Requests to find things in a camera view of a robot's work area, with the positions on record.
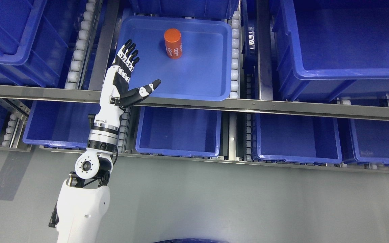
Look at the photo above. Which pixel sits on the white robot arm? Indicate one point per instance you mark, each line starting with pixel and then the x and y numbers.
pixel 84 197

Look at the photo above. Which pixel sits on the large blue bin upper right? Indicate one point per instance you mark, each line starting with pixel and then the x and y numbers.
pixel 330 49

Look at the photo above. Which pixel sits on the blue robot base edge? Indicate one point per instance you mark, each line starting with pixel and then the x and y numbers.
pixel 191 240

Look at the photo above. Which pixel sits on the white roller track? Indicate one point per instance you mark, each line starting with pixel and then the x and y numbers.
pixel 87 18
pixel 235 73

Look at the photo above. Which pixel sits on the metal shelf front rail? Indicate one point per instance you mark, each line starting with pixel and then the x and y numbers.
pixel 227 105

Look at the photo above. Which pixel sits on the shallow blue tray bin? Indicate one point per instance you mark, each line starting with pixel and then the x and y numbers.
pixel 203 72

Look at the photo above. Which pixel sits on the orange cylindrical capacitor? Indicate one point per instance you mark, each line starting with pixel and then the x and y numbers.
pixel 173 43

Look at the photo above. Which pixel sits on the large blue bin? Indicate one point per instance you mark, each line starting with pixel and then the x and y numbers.
pixel 330 49
pixel 34 37

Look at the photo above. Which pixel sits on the blue bin lower far left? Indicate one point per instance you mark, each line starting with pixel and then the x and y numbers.
pixel 59 124

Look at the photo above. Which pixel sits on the blue bin lower centre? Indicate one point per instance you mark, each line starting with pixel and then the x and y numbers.
pixel 179 132

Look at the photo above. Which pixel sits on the blue bin top centre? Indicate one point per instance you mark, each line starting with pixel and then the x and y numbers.
pixel 204 9

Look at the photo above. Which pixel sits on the blue bin lower far right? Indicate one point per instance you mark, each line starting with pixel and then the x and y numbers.
pixel 369 141

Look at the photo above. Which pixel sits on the white roller track right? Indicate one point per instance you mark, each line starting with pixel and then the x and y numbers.
pixel 235 73

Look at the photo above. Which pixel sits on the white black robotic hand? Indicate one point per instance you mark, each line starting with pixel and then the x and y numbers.
pixel 116 95

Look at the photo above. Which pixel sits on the white roller track left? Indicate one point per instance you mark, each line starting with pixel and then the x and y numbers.
pixel 87 18

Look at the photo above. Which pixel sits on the large blue bin upper left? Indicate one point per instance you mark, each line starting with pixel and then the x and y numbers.
pixel 34 37

